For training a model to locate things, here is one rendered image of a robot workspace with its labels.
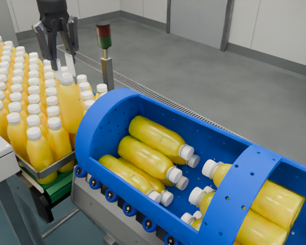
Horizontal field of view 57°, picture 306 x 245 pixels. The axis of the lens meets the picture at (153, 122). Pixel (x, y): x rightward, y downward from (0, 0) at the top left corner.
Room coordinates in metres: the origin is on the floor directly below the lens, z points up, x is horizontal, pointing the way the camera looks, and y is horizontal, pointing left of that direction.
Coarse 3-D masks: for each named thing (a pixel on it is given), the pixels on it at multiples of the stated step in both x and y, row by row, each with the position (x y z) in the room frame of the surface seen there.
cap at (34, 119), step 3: (27, 117) 0.76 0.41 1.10; (30, 117) 0.76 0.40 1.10; (33, 117) 0.76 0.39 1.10; (36, 117) 0.76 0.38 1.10; (27, 120) 0.74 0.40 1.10; (30, 120) 0.74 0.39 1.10; (33, 120) 0.74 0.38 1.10; (36, 120) 0.74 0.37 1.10; (39, 120) 0.76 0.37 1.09; (30, 123) 0.74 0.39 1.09; (33, 123) 0.74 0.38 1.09; (36, 123) 0.74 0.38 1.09
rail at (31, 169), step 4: (16, 156) 0.71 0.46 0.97; (20, 160) 0.70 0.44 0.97; (24, 160) 0.69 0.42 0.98; (24, 164) 0.68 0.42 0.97; (28, 164) 0.67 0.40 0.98; (28, 168) 0.66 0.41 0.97; (32, 168) 0.65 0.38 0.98; (32, 172) 0.65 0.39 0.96; (36, 172) 0.63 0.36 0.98; (36, 176) 0.63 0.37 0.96
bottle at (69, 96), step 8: (64, 88) 0.77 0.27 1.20; (72, 88) 0.78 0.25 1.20; (64, 96) 0.76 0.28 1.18; (72, 96) 0.77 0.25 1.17; (80, 96) 0.80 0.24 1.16; (64, 104) 0.76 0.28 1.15; (72, 104) 0.76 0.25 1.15; (80, 104) 0.79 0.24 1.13; (64, 112) 0.76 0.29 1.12; (72, 112) 0.76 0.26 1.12; (80, 112) 0.78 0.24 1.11; (64, 120) 0.77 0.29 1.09; (72, 120) 0.76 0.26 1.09; (80, 120) 0.78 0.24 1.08; (72, 128) 0.76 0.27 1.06
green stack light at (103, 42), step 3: (99, 36) 1.23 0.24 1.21; (108, 36) 1.23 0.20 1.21; (99, 39) 1.23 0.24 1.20; (102, 39) 1.22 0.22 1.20; (105, 39) 1.23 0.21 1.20; (108, 39) 1.23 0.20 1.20; (99, 42) 1.23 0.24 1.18; (102, 42) 1.22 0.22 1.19; (105, 42) 1.23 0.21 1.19; (108, 42) 1.23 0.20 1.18; (111, 42) 1.25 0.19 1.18; (99, 45) 1.23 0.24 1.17; (102, 45) 1.22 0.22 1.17; (105, 45) 1.22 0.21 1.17; (108, 45) 1.23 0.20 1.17; (111, 45) 1.25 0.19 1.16
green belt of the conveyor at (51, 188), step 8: (24, 168) 0.73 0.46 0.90; (32, 176) 0.69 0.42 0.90; (64, 176) 0.69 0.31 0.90; (72, 176) 0.70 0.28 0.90; (40, 184) 0.66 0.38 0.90; (48, 184) 0.66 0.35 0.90; (56, 184) 0.66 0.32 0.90; (64, 184) 0.66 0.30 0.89; (48, 192) 0.62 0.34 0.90; (56, 192) 0.64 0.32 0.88; (64, 192) 0.65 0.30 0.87; (48, 200) 0.63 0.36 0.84; (56, 200) 0.63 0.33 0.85
